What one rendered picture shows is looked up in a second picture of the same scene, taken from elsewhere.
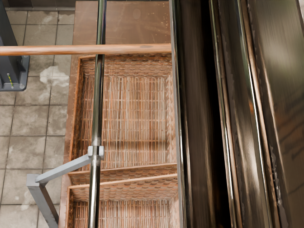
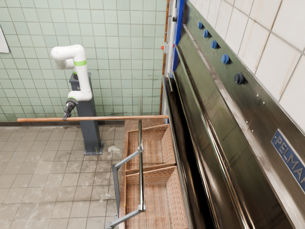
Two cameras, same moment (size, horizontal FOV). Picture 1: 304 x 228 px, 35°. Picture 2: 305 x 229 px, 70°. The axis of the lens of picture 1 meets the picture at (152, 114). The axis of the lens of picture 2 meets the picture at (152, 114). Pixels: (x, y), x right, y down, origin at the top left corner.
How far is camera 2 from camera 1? 0.57 m
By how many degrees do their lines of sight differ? 22
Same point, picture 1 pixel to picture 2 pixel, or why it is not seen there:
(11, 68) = (97, 144)
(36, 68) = (106, 146)
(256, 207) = (202, 143)
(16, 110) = (98, 162)
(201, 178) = (182, 143)
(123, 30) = (143, 125)
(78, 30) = (126, 125)
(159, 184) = (162, 173)
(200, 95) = (178, 121)
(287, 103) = (208, 97)
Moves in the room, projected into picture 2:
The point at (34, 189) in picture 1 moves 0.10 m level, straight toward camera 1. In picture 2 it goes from (114, 171) to (120, 179)
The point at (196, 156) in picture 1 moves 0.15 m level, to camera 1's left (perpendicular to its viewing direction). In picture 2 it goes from (179, 137) to (156, 136)
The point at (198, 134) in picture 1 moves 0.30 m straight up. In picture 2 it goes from (179, 131) to (184, 95)
